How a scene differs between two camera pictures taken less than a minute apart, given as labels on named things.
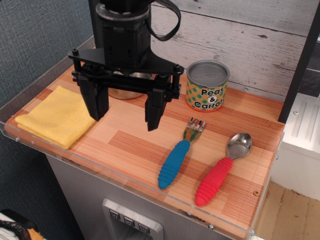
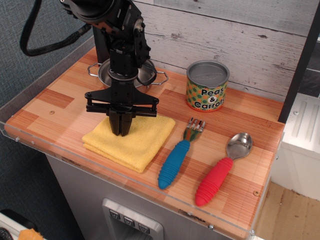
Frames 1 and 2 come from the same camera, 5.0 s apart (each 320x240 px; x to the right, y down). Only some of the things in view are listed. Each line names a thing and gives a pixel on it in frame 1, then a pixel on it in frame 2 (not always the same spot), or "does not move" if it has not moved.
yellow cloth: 61,118 to 145,137
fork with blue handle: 177,156 does not move
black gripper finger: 96,97 to 115,119
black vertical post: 304,63 does not move
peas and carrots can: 206,85 does not move
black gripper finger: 155,103 to 126,122
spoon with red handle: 238,144 does not move
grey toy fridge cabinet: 105,208 does not move
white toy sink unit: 297,163 does not move
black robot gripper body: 121,56 to 122,96
